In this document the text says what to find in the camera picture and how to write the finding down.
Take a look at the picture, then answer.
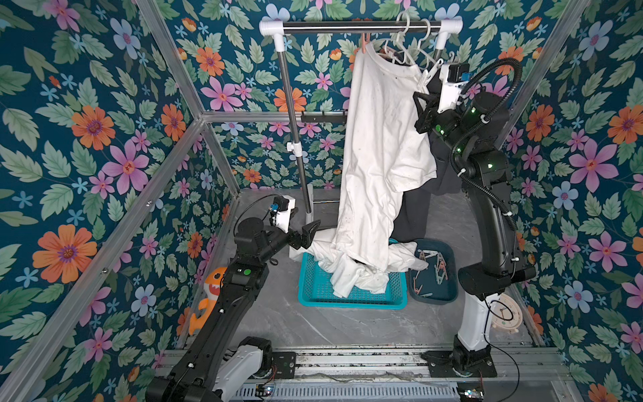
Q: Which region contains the white garment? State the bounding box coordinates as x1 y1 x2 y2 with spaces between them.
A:
289 229 429 298
332 45 437 297

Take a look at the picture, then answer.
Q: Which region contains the white plastic hanger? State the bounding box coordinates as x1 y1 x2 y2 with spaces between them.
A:
378 11 415 66
414 18 445 71

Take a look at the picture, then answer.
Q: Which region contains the dark grey t-shirt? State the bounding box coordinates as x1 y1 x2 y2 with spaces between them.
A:
391 133 461 243

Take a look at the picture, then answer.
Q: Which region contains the salmon clothespin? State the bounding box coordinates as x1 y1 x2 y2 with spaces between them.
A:
360 33 371 54

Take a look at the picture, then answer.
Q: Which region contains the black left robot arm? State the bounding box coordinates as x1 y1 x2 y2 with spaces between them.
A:
145 194 321 401

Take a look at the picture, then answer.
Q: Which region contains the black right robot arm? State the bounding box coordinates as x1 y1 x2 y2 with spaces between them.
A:
413 58 536 373

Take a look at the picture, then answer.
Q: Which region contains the white steel clothes rack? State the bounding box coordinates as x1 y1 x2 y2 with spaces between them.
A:
259 17 464 224

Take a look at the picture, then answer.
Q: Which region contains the teal laundry basket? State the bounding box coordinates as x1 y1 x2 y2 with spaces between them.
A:
298 253 407 310

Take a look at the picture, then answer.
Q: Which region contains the orange shark plush toy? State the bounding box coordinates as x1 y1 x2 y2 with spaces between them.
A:
177 267 227 336

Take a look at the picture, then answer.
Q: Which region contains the dark teal clothespin tray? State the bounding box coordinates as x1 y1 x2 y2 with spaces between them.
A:
406 239 459 306

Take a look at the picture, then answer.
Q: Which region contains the beige round clock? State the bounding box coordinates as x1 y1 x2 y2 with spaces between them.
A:
490 293 523 333

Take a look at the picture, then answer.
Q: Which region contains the black wall hook rail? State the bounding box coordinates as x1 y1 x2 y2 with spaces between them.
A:
299 111 348 124

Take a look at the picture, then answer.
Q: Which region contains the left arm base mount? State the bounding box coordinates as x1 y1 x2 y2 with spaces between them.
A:
220 348 297 381

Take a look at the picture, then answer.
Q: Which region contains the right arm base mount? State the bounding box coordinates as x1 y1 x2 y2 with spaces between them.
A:
420 348 497 378

